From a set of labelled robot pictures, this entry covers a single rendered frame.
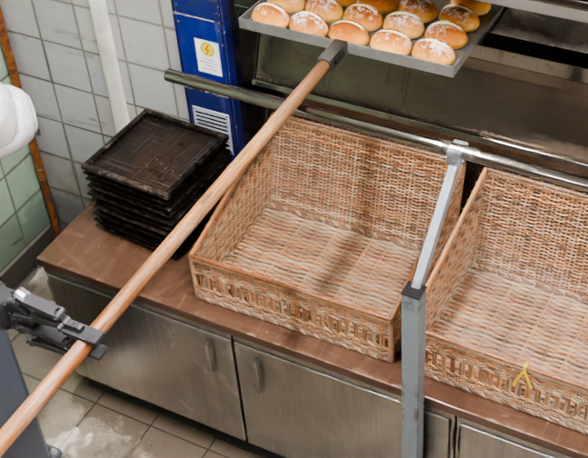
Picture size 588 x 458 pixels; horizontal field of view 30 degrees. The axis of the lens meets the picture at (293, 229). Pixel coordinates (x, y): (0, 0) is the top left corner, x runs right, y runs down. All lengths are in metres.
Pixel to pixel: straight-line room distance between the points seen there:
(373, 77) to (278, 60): 0.27
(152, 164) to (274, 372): 0.63
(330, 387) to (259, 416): 0.32
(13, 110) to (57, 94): 1.02
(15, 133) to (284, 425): 1.06
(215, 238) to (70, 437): 0.86
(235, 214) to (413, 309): 0.75
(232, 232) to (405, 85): 0.60
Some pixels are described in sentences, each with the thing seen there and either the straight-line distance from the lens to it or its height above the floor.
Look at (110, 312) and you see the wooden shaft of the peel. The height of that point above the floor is 1.21.
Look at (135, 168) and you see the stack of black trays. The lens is 2.94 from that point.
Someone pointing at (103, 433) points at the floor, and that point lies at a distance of 3.38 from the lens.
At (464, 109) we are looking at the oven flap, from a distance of 2.73.
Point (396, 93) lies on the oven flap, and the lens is 2.79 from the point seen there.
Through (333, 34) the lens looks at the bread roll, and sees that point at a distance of 2.61.
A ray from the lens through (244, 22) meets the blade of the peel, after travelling 2.70.
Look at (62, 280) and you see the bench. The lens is 3.09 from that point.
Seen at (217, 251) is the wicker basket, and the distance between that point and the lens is 2.88.
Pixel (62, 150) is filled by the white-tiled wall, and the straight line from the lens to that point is 3.67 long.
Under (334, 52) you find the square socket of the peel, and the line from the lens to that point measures 2.54.
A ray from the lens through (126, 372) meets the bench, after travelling 3.23.
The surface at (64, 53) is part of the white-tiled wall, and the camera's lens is 3.39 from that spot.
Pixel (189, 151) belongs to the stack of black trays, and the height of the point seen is 0.80.
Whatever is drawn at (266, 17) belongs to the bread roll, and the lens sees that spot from 2.68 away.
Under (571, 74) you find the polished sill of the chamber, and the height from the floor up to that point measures 1.16.
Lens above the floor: 2.60
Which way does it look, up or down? 42 degrees down
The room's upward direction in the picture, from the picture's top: 5 degrees counter-clockwise
